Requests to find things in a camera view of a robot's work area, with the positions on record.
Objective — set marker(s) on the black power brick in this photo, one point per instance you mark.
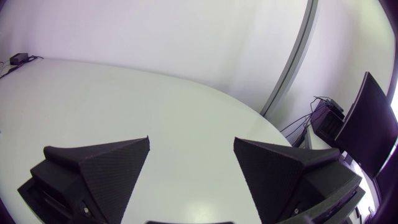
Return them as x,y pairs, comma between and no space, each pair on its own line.
18,58

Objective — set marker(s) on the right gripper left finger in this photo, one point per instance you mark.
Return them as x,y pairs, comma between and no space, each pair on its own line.
105,177

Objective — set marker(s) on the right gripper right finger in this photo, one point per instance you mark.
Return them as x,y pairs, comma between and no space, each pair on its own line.
273,180

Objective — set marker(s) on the dark screen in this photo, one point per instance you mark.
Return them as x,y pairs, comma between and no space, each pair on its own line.
370,127

